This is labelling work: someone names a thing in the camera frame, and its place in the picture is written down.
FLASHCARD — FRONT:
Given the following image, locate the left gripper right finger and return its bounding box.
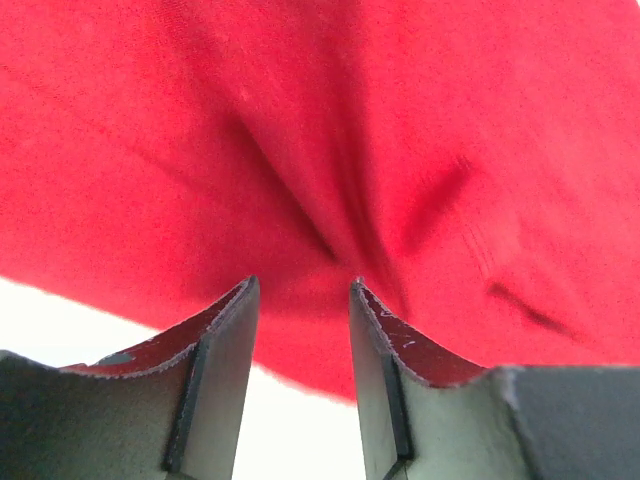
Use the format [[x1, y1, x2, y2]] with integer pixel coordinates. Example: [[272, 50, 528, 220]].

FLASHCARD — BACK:
[[349, 281, 639, 479]]

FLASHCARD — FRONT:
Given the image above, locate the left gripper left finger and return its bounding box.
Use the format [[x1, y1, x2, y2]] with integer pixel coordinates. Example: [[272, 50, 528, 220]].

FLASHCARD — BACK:
[[1, 277, 260, 479]]

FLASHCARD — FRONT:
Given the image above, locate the red t shirt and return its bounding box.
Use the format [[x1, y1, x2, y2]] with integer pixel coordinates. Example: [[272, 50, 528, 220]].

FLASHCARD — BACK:
[[1, 1, 639, 397]]

